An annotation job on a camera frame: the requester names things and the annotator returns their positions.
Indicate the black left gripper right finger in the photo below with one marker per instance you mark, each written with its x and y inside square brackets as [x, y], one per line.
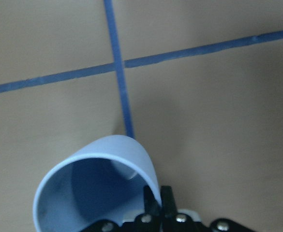
[168, 202]

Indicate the blue plastic cup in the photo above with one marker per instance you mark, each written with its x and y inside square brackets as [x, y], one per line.
[103, 180]

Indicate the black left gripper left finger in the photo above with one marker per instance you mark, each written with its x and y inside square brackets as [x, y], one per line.
[151, 206]

